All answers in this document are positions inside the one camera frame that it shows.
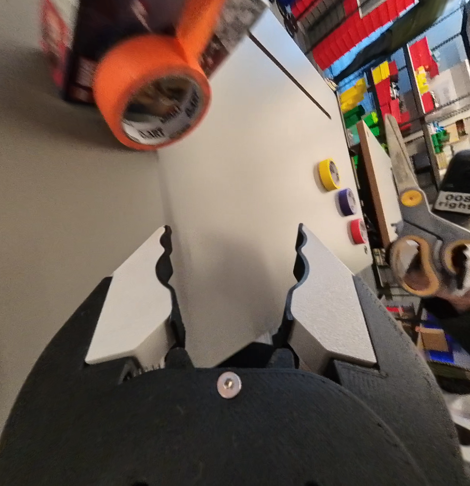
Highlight red blue hanging bins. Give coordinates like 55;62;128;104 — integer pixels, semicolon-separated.
277;0;422;71

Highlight white side table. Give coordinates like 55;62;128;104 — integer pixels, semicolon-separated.
357;119;403;247

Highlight red tape roll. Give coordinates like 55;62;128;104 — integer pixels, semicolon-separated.
349;219;369;245

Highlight small superhero toy box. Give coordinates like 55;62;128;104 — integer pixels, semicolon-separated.
39;0;271;105

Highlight purple tape roll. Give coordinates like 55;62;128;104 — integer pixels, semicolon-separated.
337;188;359;216

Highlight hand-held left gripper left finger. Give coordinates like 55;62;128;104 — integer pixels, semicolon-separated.
85;225;186;371

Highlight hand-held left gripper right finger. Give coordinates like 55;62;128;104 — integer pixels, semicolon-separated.
272;223;378;374

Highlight orange tape roll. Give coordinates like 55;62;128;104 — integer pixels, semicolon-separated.
92;0;226;152

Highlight shelf of coloured bricks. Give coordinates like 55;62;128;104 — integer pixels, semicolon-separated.
336;36;470;171

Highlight orange grey handled scissors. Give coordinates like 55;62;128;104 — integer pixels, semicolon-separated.
383;114;470;297

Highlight yellow tape roll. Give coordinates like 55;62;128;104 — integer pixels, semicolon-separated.
317;159;342;191

